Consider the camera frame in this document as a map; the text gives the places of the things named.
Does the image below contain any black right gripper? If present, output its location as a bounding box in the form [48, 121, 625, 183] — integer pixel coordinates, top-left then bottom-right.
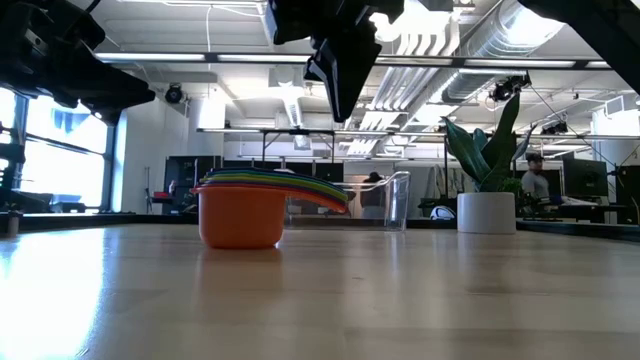
[264, 0, 406, 124]

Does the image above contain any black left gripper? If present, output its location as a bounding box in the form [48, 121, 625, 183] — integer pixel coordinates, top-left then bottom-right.
[0, 0, 156, 126]

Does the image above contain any purple measuring cup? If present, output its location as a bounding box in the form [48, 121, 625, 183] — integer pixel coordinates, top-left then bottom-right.
[207, 167, 301, 173]

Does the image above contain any teal measuring cup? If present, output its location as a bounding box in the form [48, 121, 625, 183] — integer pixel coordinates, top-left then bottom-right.
[202, 169, 326, 184]

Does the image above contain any green measuring cup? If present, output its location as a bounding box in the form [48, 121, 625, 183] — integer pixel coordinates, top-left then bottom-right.
[199, 173, 346, 199]

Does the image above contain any yellow measuring cup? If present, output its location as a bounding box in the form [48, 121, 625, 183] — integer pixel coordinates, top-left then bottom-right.
[199, 178, 348, 204]

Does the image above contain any blue measuring cup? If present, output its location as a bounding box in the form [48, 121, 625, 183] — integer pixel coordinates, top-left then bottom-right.
[197, 181, 349, 207]

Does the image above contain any red measuring cup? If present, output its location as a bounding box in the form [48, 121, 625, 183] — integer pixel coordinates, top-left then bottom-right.
[190, 184, 350, 250]

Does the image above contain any clear plastic basket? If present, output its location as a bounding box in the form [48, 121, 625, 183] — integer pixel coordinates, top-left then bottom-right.
[284, 170, 411, 233]

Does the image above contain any black metal rack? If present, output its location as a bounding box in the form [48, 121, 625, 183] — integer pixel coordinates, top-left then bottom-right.
[259, 128, 336, 164]

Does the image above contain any person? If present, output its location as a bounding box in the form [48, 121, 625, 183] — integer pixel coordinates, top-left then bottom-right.
[360, 171, 386, 219]
[521, 152, 551, 201]

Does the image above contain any black ceiling spotlight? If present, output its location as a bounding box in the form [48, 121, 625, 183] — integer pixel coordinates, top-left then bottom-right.
[487, 73, 532, 104]

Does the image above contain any green leafy plant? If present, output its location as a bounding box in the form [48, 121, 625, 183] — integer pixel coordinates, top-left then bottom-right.
[442, 92, 534, 194]

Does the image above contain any white and black ball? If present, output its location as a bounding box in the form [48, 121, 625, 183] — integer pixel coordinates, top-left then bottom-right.
[429, 204, 457, 221]

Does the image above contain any white plant pot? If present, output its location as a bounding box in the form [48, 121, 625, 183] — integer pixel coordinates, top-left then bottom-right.
[456, 191, 517, 235]

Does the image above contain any black computer monitor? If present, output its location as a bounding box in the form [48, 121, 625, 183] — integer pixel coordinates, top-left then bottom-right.
[614, 164, 640, 224]
[562, 158, 609, 197]

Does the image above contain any black frame bar with lights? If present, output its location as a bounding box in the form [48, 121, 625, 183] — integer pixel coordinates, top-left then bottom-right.
[94, 51, 614, 71]

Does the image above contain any silver ventilation duct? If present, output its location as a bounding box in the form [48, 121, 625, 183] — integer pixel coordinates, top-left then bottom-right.
[439, 0, 566, 104]

